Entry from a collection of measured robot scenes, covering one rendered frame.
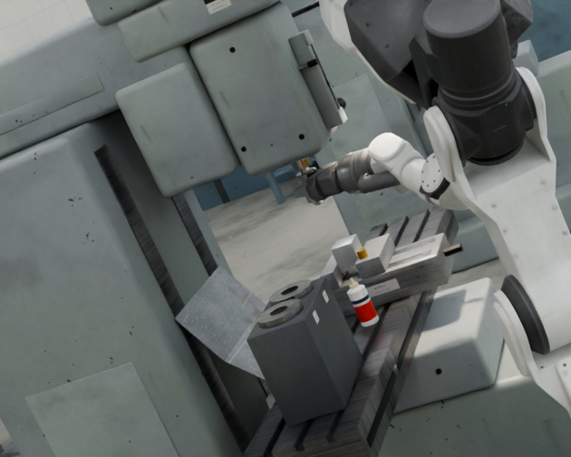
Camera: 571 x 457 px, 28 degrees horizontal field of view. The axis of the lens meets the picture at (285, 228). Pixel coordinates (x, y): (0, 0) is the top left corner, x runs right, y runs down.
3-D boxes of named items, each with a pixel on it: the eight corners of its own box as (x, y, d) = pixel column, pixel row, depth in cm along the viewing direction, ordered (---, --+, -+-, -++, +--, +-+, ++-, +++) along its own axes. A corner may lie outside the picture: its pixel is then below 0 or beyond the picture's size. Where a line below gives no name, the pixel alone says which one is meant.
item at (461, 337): (508, 318, 268) (490, 274, 265) (496, 387, 236) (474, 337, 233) (320, 374, 286) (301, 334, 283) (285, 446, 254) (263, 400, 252)
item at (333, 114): (347, 119, 245) (308, 28, 240) (343, 123, 241) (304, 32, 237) (331, 125, 246) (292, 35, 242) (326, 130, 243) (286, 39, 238)
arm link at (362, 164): (359, 141, 241) (401, 128, 233) (386, 176, 246) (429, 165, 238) (341, 178, 234) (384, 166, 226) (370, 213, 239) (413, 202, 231)
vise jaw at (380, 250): (396, 247, 262) (390, 232, 262) (386, 272, 249) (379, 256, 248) (372, 256, 264) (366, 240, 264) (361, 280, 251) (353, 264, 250)
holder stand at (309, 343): (363, 357, 227) (324, 268, 222) (346, 409, 206) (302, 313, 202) (309, 374, 231) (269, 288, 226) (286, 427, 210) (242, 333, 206)
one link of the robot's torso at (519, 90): (535, 81, 170) (500, 41, 179) (453, 119, 170) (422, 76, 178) (546, 142, 179) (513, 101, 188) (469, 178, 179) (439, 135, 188)
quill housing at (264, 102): (344, 127, 255) (286, -5, 248) (324, 153, 236) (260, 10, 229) (271, 156, 262) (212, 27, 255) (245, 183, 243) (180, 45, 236)
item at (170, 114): (267, 141, 263) (220, 38, 257) (237, 173, 241) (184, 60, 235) (198, 169, 270) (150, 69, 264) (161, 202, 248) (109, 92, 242)
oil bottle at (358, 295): (381, 316, 245) (361, 271, 243) (377, 324, 242) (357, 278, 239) (363, 321, 247) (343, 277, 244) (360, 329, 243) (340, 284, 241)
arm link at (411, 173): (430, 197, 228) (478, 226, 211) (387, 184, 224) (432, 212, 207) (449, 148, 226) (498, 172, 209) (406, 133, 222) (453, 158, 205)
